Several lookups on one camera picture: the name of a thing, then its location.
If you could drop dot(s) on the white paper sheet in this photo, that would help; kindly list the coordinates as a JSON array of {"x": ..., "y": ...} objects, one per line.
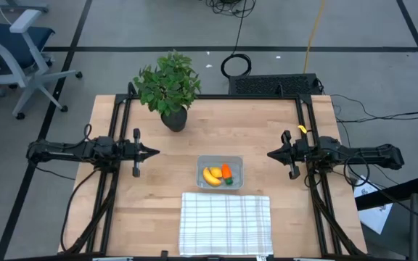
[{"x": 374, "y": 214}]

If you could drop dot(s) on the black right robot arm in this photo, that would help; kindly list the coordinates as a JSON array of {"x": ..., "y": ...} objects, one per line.
[{"x": 365, "y": 155}]

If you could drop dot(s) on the black computer case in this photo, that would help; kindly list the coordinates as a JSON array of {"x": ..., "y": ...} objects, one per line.
[{"x": 274, "y": 85}]

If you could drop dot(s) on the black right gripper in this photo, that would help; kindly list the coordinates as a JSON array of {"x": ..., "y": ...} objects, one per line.
[{"x": 298, "y": 152}]

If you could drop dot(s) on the yellow toy banana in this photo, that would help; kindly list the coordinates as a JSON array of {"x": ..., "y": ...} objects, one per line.
[{"x": 209, "y": 179}]

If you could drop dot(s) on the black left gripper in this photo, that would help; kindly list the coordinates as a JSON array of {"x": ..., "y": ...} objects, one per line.
[{"x": 134, "y": 151}]

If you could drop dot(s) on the green potted plant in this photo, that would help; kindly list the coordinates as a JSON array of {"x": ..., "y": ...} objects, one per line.
[{"x": 167, "y": 87}]

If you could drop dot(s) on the yellow tag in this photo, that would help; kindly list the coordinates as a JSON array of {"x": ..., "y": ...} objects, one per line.
[{"x": 302, "y": 129}]

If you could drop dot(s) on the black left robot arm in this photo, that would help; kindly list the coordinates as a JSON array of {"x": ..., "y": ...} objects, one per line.
[{"x": 71, "y": 151}]

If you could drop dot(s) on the yellow toy lemon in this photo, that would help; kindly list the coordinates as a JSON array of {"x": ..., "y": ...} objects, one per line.
[{"x": 216, "y": 172}]

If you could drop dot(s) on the black table-level camera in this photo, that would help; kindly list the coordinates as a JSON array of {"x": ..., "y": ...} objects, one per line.
[{"x": 164, "y": 253}]

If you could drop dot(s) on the black beam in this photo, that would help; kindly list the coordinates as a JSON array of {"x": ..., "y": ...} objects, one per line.
[{"x": 394, "y": 194}]

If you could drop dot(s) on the black aluminium table frame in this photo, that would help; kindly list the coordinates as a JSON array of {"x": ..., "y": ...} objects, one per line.
[{"x": 122, "y": 108}]

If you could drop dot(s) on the clear plastic tupperware container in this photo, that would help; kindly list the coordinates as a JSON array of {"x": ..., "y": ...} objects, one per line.
[{"x": 238, "y": 161}]

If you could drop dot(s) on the grey furniture base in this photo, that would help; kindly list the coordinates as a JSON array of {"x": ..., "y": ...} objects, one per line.
[{"x": 16, "y": 5}]

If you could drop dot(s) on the white checked kitchen towel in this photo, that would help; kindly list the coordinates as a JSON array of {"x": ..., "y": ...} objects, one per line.
[{"x": 225, "y": 224}]

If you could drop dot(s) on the white blue office chair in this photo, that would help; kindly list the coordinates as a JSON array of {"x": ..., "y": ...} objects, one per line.
[{"x": 16, "y": 50}]

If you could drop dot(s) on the orange toy carrot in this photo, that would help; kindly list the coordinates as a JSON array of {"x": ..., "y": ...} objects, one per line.
[{"x": 226, "y": 171}]

